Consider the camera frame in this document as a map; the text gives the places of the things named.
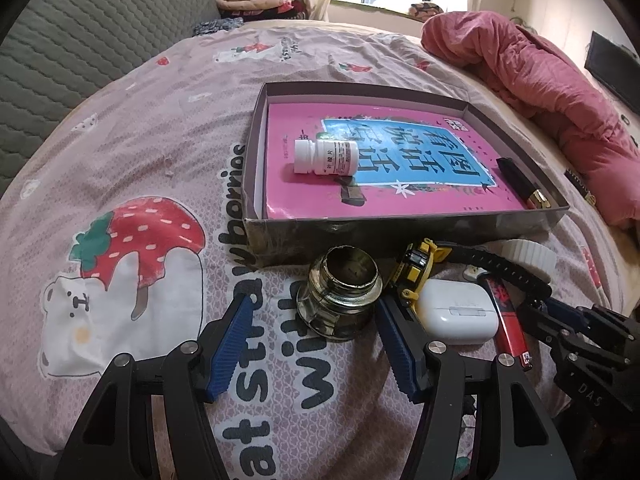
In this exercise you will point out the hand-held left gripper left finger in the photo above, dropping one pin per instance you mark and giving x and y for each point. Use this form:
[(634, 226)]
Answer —
[(232, 345)]

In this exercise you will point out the orange patterned cushion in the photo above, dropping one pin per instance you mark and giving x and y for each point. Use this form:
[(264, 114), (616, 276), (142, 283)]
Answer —
[(426, 10)]

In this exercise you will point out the black and gold tube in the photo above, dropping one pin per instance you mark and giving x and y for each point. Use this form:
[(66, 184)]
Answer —
[(515, 175)]

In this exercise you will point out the white earbuds case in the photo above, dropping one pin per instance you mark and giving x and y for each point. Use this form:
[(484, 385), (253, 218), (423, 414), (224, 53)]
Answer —
[(460, 320)]

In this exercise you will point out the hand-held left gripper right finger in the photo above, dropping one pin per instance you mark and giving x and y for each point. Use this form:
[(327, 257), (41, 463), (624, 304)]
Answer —
[(400, 355)]

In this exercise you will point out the strawberry printed bedsheet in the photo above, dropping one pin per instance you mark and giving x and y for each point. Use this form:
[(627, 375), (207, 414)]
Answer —
[(150, 125)]

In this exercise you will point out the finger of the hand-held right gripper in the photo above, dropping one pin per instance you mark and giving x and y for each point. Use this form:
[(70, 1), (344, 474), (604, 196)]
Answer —
[(537, 317), (565, 308)]

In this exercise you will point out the white ribbed band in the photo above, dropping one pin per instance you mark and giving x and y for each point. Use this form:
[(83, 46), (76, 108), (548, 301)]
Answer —
[(530, 255)]

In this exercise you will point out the grey quilted headboard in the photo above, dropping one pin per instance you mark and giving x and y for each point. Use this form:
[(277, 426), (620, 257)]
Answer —
[(75, 35)]

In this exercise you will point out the black television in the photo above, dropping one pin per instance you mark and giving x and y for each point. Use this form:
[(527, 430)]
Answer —
[(612, 67)]

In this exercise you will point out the red and black lighter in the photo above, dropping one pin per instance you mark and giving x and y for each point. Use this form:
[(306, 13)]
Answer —
[(510, 330)]

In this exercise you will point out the black and gold fabric label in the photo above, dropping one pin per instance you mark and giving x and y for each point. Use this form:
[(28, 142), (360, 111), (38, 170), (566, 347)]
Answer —
[(580, 187)]

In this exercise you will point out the pink duvet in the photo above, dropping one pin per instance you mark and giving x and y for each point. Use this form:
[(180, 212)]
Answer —
[(525, 70)]

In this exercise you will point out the pink and blue book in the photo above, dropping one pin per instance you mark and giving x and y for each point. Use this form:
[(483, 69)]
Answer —
[(300, 195)]

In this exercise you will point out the shallow dark cardboard box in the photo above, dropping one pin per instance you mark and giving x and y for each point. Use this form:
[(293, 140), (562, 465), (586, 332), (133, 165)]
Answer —
[(400, 240)]

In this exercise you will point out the blue floral cloth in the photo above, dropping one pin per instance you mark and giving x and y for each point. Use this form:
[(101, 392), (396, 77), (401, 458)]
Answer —
[(217, 26)]

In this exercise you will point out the clear glass jar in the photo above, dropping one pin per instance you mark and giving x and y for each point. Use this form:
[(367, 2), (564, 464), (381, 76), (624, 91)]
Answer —
[(340, 300)]

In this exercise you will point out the yellow and black wristwatch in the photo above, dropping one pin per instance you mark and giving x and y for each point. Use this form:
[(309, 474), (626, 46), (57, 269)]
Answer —
[(415, 265)]

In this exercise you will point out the white pill bottle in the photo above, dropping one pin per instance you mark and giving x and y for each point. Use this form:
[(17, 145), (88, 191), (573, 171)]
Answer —
[(325, 157)]

